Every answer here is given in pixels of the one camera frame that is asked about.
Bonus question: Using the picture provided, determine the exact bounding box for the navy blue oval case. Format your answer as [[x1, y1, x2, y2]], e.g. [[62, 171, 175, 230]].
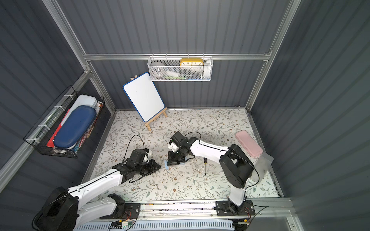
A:
[[54, 105, 96, 149]]

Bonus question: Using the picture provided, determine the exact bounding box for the white wire wall basket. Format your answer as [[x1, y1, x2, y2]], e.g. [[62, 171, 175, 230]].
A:
[[147, 57, 214, 82]]

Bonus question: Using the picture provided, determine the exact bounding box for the black wire side basket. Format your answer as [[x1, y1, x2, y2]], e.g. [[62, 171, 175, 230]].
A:
[[24, 86, 105, 158]]

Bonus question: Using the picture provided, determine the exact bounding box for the white plastic tray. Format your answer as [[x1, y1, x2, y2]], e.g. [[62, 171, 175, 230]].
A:
[[60, 94, 97, 126]]

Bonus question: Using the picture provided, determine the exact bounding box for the black yellow screwdriver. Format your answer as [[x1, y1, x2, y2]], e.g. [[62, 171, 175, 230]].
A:
[[203, 157, 208, 176]]

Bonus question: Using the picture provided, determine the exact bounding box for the grey tape roll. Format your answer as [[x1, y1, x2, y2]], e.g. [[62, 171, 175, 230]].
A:
[[148, 62, 166, 79]]

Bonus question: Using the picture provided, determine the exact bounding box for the grey translucent box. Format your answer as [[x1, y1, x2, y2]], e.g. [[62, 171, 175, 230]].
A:
[[250, 152, 274, 182]]

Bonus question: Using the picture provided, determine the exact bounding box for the light blue battery cover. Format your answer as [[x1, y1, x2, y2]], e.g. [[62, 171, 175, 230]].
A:
[[164, 160, 169, 170]]

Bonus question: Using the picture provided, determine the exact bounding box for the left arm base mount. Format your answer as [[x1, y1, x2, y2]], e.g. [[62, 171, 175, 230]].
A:
[[99, 203, 141, 220]]

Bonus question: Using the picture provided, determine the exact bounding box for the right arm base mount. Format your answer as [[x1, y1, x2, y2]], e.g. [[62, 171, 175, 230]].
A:
[[214, 199, 256, 217]]

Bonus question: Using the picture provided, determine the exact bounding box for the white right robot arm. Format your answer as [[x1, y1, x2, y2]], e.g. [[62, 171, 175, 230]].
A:
[[166, 131, 255, 209]]

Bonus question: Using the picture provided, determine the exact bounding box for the blue framed whiteboard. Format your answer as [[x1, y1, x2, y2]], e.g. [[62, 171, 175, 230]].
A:
[[122, 72, 166, 123]]

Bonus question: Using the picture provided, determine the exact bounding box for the yellow alarm clock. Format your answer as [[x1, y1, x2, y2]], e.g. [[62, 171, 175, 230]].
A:
[[180, 58, 204, 67]]

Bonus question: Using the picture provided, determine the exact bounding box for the pink rectangular case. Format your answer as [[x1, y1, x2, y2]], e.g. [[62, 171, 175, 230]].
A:
[[235, 131, 263, 158]]

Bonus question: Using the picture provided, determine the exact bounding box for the wooden easel stand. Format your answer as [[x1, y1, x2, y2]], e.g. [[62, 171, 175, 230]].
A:
[[129, 74, 168, 132]]

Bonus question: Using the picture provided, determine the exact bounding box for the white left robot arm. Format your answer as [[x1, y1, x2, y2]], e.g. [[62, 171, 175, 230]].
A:
[[31, 148, 161, 231]]

